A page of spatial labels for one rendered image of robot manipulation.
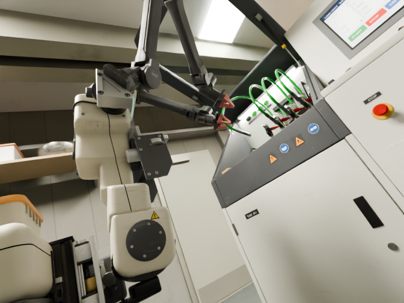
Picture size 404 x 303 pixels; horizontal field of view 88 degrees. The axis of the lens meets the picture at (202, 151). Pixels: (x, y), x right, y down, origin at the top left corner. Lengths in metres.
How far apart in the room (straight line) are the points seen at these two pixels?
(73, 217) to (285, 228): 2.61
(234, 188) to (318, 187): 0.40
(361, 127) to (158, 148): 0.67
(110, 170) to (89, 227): 2.37
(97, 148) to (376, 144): 0.89
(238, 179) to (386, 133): 0.60
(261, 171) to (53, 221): 2.64
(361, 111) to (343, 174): 0.22
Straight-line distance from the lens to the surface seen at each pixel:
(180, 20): 1.01
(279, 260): 1.07
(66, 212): 3.15
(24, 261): 0.47
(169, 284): 3.05
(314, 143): 0.90
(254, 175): 1.02
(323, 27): 1.36
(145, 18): 0.88
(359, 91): 0.89
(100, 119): 0.75
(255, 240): 1.10
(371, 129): 0.87
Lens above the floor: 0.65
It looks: 23 degrees up
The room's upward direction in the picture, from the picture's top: 24 degrees counter-clockwise
